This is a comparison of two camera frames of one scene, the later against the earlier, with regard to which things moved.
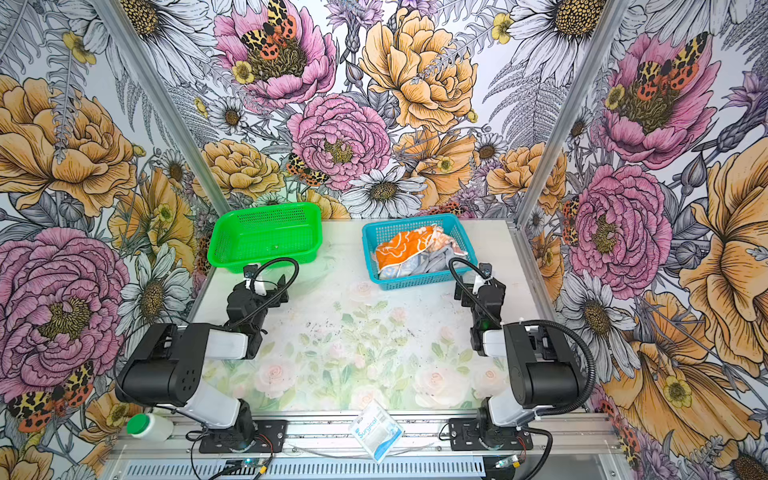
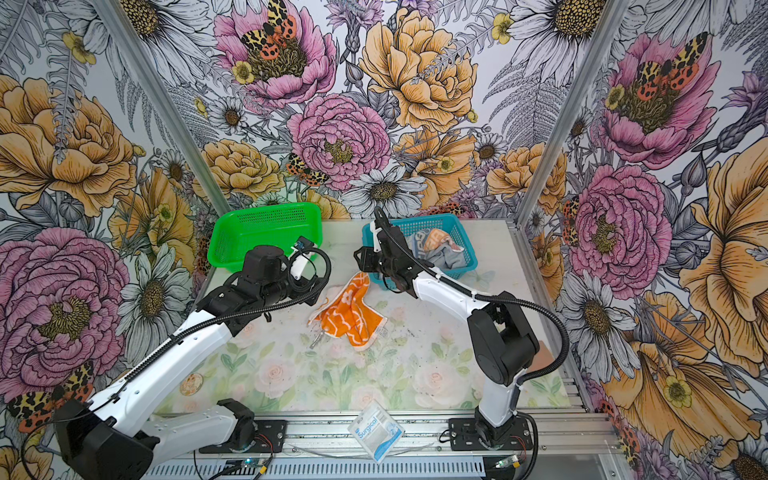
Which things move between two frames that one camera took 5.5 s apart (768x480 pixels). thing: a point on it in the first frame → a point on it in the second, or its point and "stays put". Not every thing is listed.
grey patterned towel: [434, 260] stays put
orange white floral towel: [404, 245] → [345, 315]
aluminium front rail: [326, 436] stays put
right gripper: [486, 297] → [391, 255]
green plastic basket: [249, 237] stays put
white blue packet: [375, 429] stays put
